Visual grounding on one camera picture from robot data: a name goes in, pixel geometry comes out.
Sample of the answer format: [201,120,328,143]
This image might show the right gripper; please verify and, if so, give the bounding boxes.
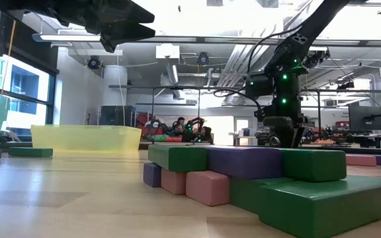
[262,114,308,149]

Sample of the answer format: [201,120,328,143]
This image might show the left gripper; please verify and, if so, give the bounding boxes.
[0,0,157,54]

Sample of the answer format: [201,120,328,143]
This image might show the pink wooden block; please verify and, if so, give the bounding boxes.
[161,168,187,196]
[185,171,231,208]
[345,153,378,167]

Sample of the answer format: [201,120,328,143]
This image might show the rig LED light bar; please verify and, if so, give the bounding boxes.
[31,32,381,48]

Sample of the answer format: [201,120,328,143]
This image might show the white ceiling box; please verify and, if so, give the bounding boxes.
[155,43,181,60]

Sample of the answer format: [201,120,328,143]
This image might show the cluttered background workbench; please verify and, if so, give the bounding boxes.
[230,125,381,149]

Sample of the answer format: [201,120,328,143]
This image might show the white round pillar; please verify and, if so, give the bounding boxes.
[103,64,128,107]

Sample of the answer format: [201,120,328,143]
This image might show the black computer monitor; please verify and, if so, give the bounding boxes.
[348,105,381,132]

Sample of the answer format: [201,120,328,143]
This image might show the person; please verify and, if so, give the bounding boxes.
[199,126,214,144]
[171,116,187,137]

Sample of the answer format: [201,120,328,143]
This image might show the black equipment case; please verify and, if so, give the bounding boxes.
[99,105,137,127]

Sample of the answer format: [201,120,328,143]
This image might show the yellow plastic bin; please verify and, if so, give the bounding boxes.
[30,124,142,152]

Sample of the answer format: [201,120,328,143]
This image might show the black hanging camera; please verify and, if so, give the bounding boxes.
[196,51,210,66]
[87,55,103,71]

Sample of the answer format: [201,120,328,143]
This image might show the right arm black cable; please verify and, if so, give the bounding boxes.
[212,22,310,115]

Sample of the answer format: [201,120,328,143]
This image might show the black metal workstation frame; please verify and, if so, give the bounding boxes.
[108,84,381,146]

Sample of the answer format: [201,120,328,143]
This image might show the silver ceiling duct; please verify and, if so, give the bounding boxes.
[216,0,314,106]

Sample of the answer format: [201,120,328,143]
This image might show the black aluminium table frame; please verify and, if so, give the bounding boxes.
[0,141,381,160]

